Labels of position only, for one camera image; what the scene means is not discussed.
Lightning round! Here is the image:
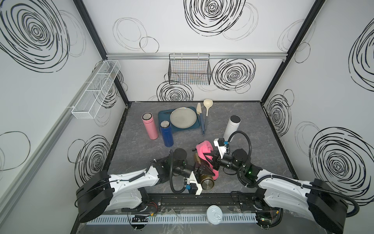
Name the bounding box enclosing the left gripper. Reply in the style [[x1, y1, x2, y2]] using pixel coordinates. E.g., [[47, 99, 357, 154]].
[[172, 161, 214, 189]]

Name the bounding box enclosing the blue thermos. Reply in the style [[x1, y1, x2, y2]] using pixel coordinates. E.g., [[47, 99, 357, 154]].
[[160, 121, 174, 147]]

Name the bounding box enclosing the black wire basket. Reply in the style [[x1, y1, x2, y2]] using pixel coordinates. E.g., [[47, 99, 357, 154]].
[[168, 58, 212, 85]]

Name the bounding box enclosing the white thermos black lid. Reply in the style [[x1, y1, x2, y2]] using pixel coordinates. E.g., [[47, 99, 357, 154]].
[[223, 115, 241, 141]]

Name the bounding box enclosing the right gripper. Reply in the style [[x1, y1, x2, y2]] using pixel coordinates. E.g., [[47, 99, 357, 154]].
[[202, 151, 243, 175]]

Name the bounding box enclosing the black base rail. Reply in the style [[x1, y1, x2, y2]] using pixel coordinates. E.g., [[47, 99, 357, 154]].
[[145, 191, 281, 213]]

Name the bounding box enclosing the grey round plate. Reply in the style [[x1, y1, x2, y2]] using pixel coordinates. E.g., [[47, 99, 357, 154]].
[[170, 107, 197, 129]]

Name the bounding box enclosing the white slotted cable duct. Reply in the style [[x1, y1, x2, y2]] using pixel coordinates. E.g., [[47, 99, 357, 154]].
[[87, 213, 258, 225]]

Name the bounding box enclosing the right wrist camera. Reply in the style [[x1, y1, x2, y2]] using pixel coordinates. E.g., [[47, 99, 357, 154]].
[[213, 138, 230, 159]]

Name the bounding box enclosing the white round cap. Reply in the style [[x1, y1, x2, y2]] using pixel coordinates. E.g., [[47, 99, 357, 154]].
[[206, 205, 223, 225]]

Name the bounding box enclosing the gold thermos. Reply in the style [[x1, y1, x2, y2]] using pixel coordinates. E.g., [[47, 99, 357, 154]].
[[194, 153, 214, 190]]

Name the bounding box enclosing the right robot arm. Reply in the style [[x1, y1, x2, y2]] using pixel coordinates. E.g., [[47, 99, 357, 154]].
[[196, 131, 359, 234]]

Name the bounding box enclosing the cream ladle grey handle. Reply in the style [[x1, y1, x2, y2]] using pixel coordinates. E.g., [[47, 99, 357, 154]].
[[203, 99, 213, 132]]

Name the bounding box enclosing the pink microfiber cloth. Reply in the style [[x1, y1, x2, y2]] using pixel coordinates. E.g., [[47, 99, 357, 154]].
[[196, 140, 219, 181]]

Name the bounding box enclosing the white wire rack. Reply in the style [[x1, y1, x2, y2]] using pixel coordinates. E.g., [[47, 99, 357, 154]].
[[71, 60, 121, 120]]

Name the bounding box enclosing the cream spatula blue handle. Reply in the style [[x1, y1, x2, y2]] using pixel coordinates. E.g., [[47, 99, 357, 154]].
[[196, 103, 205, 135]]

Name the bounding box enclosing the teal plastic tray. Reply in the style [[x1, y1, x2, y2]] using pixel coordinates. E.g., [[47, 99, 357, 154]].
[[158, 107, 201, 132]]

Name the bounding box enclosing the pink thermos steel lid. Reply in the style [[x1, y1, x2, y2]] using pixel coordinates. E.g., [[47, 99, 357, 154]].
[[142, 112, 158, 140]]

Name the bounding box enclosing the aluminium wall rail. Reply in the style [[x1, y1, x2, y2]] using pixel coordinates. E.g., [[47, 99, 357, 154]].
[[106, 52, 288, 60]]

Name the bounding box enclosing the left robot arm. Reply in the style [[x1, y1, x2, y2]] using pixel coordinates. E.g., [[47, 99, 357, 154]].
[[75, 148, 214, 223]]

